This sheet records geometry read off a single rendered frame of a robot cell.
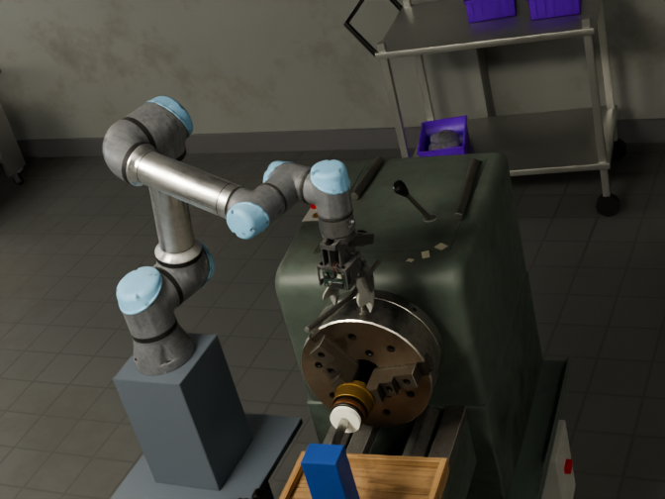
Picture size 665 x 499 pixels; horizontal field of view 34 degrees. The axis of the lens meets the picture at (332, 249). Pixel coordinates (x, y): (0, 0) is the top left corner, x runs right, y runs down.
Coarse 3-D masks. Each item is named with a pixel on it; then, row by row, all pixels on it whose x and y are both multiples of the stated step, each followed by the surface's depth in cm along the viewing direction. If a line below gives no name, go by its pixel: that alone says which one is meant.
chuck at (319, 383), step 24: (336, 312) 250; (384, 312) 247; (408, 312) 250; (312, 336) 253; (336, 336) 249; (360, 336) 247; (384, 336) 244; (408, 336) 244; (432, 336) 252; (312, 360) 255; (360, 360) 262; (384, 360) 248; (408, 360) 246; (432, 360) 249; (312, 384) 260; (432, 384) 249; (384, 408) 257; (408, 408) 254
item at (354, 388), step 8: (344, 384) 244; (352, 384) 244; (360, 384) 246; (336, 392) 246; (344, 392) 242; (352, 392) 242; (360, 392) 243; (368, 392) 243; (336, 400) 242; (344, 400) 241; (352, 400) 241; (360, 400) 241; (368, 400) 243; (352, 408) 239; (360, 408) 240; (368, 408) 242; (360, 416) 240; (360, 424) 241
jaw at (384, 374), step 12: (372, 372) 249; (384, 372) 247; (396, 372) 245; (408, 372) 244; (420, 372) 247; (372, 384) 245; (384, 384) 244; (396, 384) 245; (408, 384) 245; (384, 396) 246
